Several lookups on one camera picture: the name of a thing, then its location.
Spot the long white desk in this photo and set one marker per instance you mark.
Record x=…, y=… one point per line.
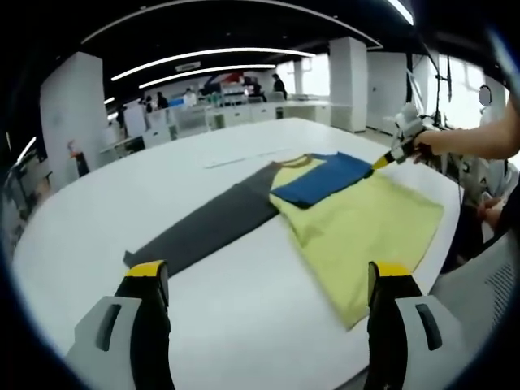
x=304, y=111

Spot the white cabinet row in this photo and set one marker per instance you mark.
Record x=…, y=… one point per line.
x=235, y=115

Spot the white square pillar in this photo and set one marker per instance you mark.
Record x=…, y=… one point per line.
x=348, y=85
x=71, y=105

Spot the black tripod stand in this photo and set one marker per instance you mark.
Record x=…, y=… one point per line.
x=449, y=81

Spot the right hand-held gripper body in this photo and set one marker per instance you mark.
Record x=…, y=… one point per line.
x=409, y=126

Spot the blue box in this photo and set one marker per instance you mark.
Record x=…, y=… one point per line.
x=176, y=101

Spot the long ceiling light strip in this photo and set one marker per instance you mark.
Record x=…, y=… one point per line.
x=211, y=70
x=402, y=9
x=211, y=52

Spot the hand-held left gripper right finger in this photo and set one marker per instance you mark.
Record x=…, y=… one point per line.
x=386, y=325

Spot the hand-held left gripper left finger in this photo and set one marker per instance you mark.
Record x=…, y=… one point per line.
x=150, y=325

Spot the yellow blue grey garment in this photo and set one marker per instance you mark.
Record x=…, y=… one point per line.
x=357, y=235

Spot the person's right hand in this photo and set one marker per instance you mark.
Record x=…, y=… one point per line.
x=428, y=144

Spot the small black cabinet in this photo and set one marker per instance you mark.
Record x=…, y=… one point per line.
x=82, y=165

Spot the white flat strip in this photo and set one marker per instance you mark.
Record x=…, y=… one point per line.
x=252, y=158

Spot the ceiling air vent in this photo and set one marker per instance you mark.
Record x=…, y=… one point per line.
x=188, y=66

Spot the short ceiling light strip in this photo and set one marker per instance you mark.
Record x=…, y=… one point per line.
x=109, y=100

